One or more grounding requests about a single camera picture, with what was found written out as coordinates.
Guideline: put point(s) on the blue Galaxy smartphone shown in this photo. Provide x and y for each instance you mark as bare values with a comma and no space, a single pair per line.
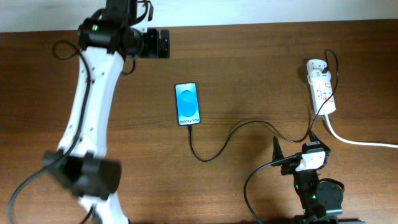
188,112

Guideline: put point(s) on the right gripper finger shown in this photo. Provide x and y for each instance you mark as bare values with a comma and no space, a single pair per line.
277,151
313,138

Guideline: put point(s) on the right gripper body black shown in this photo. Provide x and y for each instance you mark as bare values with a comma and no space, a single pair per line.
289,168

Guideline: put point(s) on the white USB charger plug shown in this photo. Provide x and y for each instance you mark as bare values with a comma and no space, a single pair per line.
318,76

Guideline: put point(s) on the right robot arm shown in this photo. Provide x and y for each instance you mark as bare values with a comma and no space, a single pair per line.
321,199

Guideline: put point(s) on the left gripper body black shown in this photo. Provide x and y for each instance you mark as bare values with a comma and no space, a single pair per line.
151,48

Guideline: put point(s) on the white power strip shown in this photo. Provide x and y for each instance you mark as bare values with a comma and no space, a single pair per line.
323,102

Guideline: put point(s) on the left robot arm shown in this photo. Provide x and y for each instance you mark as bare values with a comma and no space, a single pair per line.
106,39

